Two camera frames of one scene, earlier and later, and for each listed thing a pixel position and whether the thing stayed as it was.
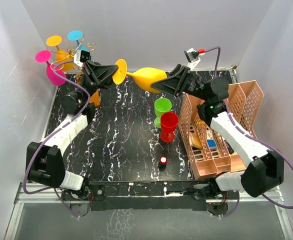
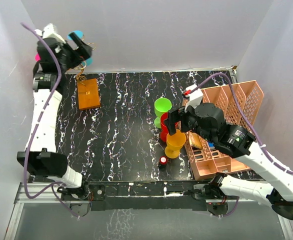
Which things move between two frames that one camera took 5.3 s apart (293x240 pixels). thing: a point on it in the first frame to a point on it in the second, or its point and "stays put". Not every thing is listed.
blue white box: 211,142 stays put
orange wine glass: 145,76 to 174,143
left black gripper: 98,76 to 83,52
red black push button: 162,163 stays put
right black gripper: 177,81 to 178,115
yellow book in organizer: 195,138 stays put
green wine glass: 161,105 stays put
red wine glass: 169,122 stays put
